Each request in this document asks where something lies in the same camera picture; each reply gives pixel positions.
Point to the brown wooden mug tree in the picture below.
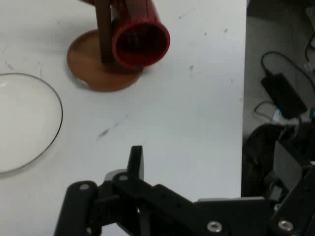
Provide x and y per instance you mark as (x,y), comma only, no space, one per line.
(98,78)

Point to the black power adapter brick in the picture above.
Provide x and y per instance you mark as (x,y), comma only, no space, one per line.
(283,94)

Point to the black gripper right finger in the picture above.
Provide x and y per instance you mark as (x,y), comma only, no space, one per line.
(297,206)

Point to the red ceramic mug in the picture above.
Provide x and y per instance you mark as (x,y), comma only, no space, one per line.
(150,22)

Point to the black bag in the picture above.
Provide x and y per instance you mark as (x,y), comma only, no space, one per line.
(258,152)

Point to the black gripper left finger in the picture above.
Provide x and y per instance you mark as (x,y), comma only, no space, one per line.
(83,209)

